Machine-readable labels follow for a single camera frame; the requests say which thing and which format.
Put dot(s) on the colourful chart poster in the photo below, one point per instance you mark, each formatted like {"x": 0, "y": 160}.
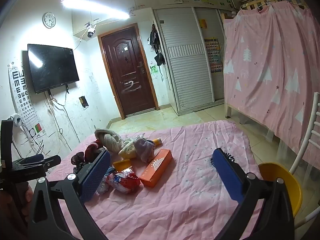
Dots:
{"x": 213, "y": 55}

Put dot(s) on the small black hanging bag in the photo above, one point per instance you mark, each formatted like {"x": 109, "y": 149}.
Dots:
{"x": 159, "y": 59}

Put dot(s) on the eye chart poster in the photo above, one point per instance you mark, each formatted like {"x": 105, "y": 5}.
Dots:
{"x": 21, "y": 92}

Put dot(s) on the red white snack packet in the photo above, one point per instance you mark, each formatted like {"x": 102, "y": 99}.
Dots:
{"x": 127, "y": 182}

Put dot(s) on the white power strip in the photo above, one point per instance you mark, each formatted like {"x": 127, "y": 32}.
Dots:
{"x": 25, "y": 131}

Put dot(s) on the white metal chair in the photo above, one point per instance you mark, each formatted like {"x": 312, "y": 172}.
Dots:
{"x": 310, "y": 135}

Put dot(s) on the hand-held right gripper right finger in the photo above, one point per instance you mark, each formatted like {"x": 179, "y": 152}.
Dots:
{"x": 227, "y": 177}

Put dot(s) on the pale yellow cloth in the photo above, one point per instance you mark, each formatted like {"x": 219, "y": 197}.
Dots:
{"x": 127, "y": 151}

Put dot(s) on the dark brown door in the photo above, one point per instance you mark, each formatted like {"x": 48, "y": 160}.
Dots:
{"x": 125, "y": 80}

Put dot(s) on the orange cardboard box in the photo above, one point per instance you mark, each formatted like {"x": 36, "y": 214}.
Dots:
{"x": 156, "y": 168}

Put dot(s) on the red green sticker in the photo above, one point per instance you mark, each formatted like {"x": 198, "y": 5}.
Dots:
{"x": 38, "y": 128}

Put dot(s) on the pink bed sheet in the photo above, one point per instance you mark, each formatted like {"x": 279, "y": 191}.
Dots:
{"x": 187, "y": 205}

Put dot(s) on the white security camera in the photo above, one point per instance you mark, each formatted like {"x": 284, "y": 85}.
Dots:
{"x": 90, "y": 31}

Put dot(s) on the small orange tray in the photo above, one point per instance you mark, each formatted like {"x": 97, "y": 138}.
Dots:
{"x": 122, "y": 165}

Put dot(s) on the black round spiky brush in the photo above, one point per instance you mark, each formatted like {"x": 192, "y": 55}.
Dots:
{"x": 228, "y": 158}

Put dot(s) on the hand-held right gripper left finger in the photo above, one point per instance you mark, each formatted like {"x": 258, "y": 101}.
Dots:
{"x": 96, "y": 177}

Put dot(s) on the person's left hand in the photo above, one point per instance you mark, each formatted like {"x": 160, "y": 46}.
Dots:
{"x": 28, "y": 202}

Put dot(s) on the grey paper ball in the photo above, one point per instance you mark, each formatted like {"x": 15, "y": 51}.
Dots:
{"x": 145, "y": 150}

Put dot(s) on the white louvered wardrobe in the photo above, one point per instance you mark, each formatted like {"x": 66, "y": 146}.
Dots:
{"x": 185, "y": 80}

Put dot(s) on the yellow orange bottle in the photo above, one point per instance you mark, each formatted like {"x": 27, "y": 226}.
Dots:
{"x": 157, "y": 142}

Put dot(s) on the cream knitted cloth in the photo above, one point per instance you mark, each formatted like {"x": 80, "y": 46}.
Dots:
{"x": 110, "y": 140}

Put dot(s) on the ceiling tube light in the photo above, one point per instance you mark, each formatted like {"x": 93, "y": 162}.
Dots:
{"x": 95, "y": 8}

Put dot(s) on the yellow wardrobe sticker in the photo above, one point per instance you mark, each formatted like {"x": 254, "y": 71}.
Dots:
{"x": 203, "y": 24}

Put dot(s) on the dark red cloth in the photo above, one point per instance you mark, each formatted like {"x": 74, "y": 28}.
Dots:
{"x": 91, "y": 150}

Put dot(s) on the pink tree print curtain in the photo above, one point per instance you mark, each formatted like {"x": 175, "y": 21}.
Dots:
{"x": 270, "y": 80}

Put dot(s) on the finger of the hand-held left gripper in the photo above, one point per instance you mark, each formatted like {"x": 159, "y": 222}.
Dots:
{"x": 51, "y": 160}
{"x": 35, "y": 158}

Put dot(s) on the blue cloth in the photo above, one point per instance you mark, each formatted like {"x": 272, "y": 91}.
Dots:
{"x": 111, "y": 171}

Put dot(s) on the black wall television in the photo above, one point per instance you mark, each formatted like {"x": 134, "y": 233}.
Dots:
{"x": 52, "y": 67}

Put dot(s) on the open wall socket box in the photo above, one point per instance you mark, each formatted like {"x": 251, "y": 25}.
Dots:
{"x": 83, "y": 101}

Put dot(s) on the large black hanging bag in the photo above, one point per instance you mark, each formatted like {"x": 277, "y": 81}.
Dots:
{"x": 153, "y": 36}

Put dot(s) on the round white wall clock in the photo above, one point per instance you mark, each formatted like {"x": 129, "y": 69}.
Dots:
{"x": 49, "y": 20}

